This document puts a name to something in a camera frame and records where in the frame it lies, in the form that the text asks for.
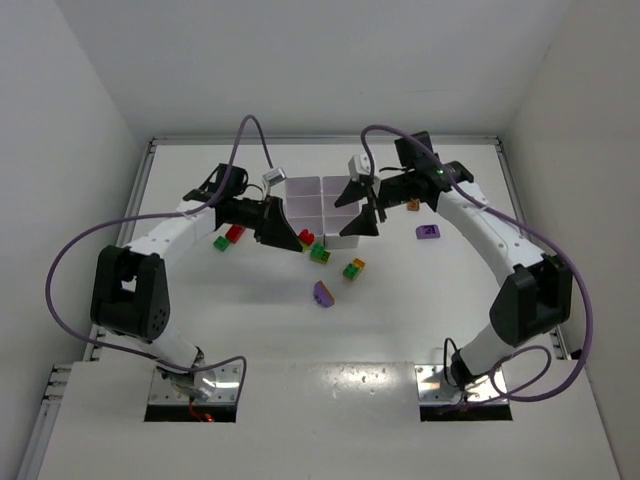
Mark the orange lego brick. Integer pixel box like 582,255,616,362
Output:
406,199,420,211

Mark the red arch lego brick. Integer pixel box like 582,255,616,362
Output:
298,229,315,248

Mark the small green lego brick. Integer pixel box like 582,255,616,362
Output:
213,236,231,252

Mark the green orange lego stack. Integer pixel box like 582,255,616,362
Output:
342,258,366,281

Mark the green and yellow lego stack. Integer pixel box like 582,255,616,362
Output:
310,243,331,265

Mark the purple lego brick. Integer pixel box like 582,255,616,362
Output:
415,224,441,240

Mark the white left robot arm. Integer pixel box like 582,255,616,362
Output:
90,164,302,374

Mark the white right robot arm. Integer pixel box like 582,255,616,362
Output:
335,132,573,388

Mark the white divided storage box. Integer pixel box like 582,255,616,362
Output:
285,176,360,250

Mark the purple half-round lego piece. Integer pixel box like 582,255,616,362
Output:
313,281,335,308

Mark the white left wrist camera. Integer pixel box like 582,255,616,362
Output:
262,167,287,188

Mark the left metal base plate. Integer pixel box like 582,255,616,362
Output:
148,362,244,406

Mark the metal base plate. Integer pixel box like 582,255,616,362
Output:
148,362,244,406
415,363,510,406

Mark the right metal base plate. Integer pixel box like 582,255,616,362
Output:
415,363,510,406

